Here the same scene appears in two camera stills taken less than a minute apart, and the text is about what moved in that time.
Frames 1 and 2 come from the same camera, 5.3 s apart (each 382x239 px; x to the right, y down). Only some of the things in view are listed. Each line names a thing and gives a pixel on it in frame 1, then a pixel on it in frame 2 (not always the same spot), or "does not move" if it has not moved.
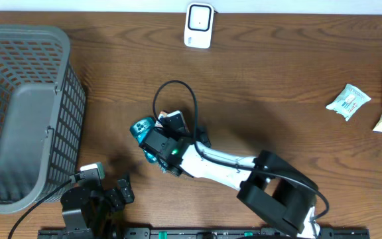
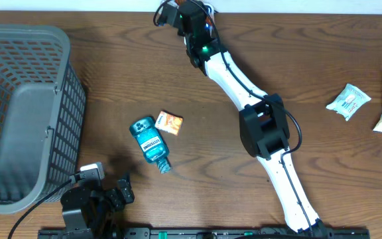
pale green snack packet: x=348 y=101 does not move
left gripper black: x=117 y=200 does not move
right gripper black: x=200 y=136 → x=180 y=32
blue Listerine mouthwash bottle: x=138 y=128 does not move
